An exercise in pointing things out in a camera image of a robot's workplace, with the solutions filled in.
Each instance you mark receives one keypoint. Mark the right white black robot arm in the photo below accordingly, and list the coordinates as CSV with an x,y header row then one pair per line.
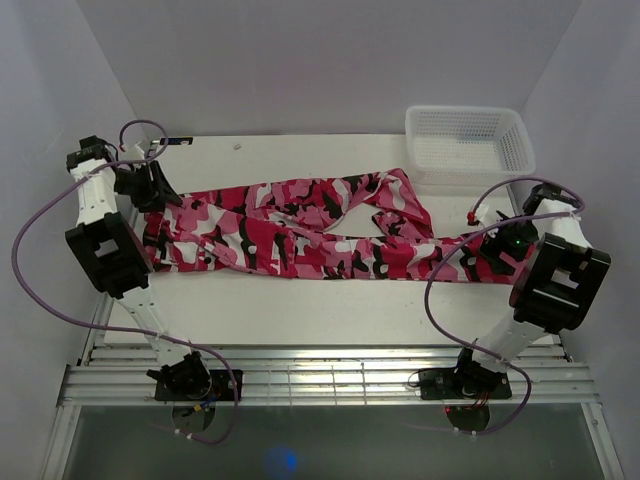
x,y
553,291

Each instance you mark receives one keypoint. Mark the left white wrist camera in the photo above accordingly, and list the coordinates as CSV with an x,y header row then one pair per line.
x,y
137,151

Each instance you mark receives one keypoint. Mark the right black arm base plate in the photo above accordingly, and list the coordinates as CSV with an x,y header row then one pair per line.
x,y
435,385

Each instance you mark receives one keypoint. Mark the small label sticker on table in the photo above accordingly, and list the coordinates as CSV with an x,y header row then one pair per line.
x,y
177,141

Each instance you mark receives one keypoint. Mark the pink camouflage trousers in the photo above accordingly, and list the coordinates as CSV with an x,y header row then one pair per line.
x,y
369,227

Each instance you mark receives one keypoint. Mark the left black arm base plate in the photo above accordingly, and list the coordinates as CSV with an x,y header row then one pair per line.
x,y
221,389

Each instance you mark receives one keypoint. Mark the aluminium frame rail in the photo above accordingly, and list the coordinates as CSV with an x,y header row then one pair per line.
x,y
318,377

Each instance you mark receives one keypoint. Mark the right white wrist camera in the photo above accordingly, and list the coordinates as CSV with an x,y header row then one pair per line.
x,y
483,217

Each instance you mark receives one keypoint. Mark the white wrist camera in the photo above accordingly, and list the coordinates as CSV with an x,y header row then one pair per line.
x,y
483,217
137,151

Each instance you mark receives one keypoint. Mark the white plastic mesh basket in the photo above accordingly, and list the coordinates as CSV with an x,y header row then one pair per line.
x,y
466,146

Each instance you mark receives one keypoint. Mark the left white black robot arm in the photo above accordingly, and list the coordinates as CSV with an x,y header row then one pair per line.
x,y
113,257

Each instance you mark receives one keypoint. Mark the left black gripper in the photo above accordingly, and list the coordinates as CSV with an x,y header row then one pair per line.
x,y
152,200

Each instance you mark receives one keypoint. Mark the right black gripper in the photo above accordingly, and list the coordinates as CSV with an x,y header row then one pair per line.
x,y
491,248

